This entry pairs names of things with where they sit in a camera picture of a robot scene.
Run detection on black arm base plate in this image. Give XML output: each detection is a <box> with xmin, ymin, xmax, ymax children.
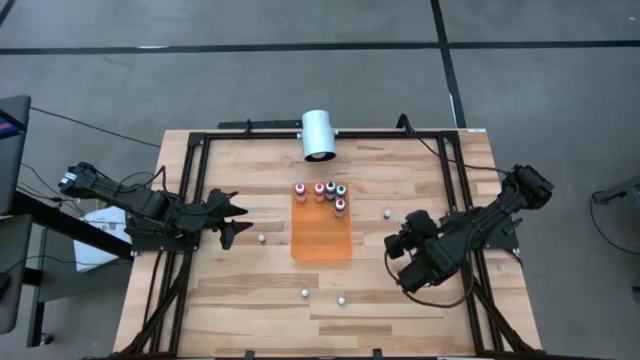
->
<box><xmin>124</xmin><ymin>219</ymin><xmax>201</xmax><ymax>253</ymax></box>
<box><xmin>447</xmin><ymin>209</ymin><xmax>521</xmax><ymax>251</ymax></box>

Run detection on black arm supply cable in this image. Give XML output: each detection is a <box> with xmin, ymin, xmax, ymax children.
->
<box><xmin>399</xmin><ymin>113</ymin><xmax>516</xmax><ymax>174</ymax></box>

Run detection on dark grey monitor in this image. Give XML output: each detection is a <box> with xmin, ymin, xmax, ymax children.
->
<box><xmin>0</xmin><ymin>214</ymin><xmax>35</xmax><ymax>336</ymax></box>
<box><xmin>0</xmin><ymin>94</ymin><xmax>32</xmax><ymax>216</ymax></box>

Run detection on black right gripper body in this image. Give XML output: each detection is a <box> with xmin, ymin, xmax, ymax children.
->
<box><xmin>383</xmin><ymin>209</ymin><xmax>444</xmax><ymax>296</ymax></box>

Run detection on white paper sheet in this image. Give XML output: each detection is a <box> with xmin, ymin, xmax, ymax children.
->
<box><xmin>73</xmin><ymin>207</ymin><xmax>132</xmax><ymax>274</ymax></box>

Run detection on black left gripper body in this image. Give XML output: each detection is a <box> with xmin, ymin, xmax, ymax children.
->
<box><xmin>198</xmin><ymin>187</ymin><xmax>237</xmax><ymax>251</ymax></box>

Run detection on black desk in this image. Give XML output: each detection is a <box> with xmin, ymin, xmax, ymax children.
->
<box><xmin>9</xmin><ymin>189</ymin><xmax>134</xmax><ymax>261</ymax></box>

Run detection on white cylindrical camera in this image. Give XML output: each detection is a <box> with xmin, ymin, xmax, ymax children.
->
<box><xmin>297</xmin><ymin>109</ymin><xmax>339</xmax><ymax>164</ymax></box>

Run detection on black stand post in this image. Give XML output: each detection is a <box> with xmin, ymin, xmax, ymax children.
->
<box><xmin>27</xmin><ymin>227</ymin><xmax>56</xmax><ymax>349</ymax></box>

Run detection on black flat bar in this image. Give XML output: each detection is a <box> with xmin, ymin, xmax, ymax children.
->
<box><xmin>217</xmin><ymin>118</ymin><xmax>304</xmax><ymax>130</ymax></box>

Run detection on thin black floor cable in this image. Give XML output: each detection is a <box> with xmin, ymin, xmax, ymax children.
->
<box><xmin>29</xmin><ymin>106</ymin><xmax>162</xmax><ymax>149</ymax></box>
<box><xmin>588</xmin><ymin>192</ymin><xmax>640</xmax><ymax>257</ymax></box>

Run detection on translucent orange plastic tray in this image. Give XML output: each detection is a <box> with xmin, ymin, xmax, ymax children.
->
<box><xmin>290</xmin><ymin>182</ymin><xmax>354</xmax><ymax>264</ymax></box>

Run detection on black metal table frame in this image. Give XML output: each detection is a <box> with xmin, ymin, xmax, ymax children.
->
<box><xmin>112</xmin><ymin>128</ymin><xmax>546</xmax><ymax>360</ymax></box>

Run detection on grey stand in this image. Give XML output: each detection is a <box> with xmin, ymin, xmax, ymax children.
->
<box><xmin>592</xmin><ymin>174</ymin><xmax>640</xmax><ymax>206</ymax></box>

